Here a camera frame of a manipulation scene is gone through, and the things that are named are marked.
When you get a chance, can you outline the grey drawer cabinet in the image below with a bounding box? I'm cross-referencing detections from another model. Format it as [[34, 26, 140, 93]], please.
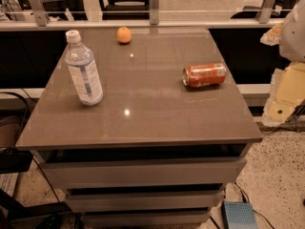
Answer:
[[15, 27, 264, 228]]

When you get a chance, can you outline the middle grey drawer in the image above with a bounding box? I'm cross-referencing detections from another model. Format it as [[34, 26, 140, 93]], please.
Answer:
[[66, 185, 224, 213]]

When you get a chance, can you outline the black device on left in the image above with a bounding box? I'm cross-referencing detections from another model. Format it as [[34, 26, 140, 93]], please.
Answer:
[[0, 147, 32, 174]]

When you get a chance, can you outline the blue perforated box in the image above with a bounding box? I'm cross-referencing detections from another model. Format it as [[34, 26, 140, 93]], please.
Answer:
[[222, 201, 258, 229]]

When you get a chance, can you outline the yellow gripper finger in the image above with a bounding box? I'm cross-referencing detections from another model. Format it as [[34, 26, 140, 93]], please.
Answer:
[[262, 62, 305, 127], [260, 23, 282, 46]]

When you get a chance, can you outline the top grey drawer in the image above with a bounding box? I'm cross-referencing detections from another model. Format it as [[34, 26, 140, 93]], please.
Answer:
[[31, 144, 251, 189]]

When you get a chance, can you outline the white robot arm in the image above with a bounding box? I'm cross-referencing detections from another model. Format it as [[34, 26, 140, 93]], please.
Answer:
[[260, 0, 305, 127]]

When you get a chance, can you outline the clear plastic water bottle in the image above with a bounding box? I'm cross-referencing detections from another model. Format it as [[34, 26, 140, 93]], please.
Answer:
[[65, 30, 103, 106]]

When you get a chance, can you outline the grey drawer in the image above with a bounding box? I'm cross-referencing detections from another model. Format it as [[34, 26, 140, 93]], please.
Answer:
[[81, 209, 210, 228], [66, 185, 224, 213], [31, 144, 251, 189]]

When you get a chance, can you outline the red coke can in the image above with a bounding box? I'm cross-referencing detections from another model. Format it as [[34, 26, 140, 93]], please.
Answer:
[[182, 63, 226, 88]]

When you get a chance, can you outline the black floor cable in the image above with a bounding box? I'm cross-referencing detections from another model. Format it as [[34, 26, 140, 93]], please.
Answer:
[[234, 181, 275, 229]]

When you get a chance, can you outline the glass railing partition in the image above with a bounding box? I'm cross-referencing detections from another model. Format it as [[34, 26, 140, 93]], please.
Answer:
[[1, 0, 300, 30]]

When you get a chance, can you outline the black office chair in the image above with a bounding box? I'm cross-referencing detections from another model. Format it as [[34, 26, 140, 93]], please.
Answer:
[[98, 0, 151, 21]]

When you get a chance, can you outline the orange fruit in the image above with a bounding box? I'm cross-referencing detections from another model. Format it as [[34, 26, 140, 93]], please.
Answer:
[[116, 27, 132, 44]]

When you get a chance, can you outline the bottom grey drawer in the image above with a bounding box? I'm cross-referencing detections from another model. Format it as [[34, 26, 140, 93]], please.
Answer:
[[81, 209, 210, 228]]

